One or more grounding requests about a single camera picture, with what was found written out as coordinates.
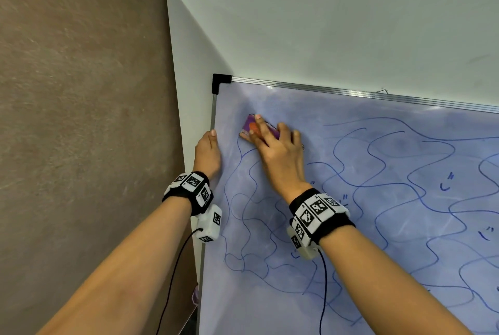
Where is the person's right forearm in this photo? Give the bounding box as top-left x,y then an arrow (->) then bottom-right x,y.
318,225 -> 474,335

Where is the person's left hand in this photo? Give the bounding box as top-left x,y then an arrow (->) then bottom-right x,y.
193,129 -> 222,180

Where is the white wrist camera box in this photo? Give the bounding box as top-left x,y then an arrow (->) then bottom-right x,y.
286,226 -> 321,260
196,204 -> 223,243

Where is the purple whiteboard eraser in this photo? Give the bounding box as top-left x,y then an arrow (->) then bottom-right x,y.
239,113 -> 281,141

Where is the white whiteboard with blue scribbles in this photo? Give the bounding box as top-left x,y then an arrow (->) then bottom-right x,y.
196,73 -> 499,335

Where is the black wristband with marker tags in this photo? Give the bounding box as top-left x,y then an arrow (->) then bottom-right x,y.
162,171 -> 214,217
288,188 -> 356,248

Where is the person's right hand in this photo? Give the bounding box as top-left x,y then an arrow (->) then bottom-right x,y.
239,114 -> 313,204

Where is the black camera cable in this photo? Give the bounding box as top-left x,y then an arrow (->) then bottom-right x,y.
155,228 -> 203,335
317,249 -> 328,335

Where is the person's left forearm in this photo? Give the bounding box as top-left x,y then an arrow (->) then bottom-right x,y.
37,198 -> 193,335

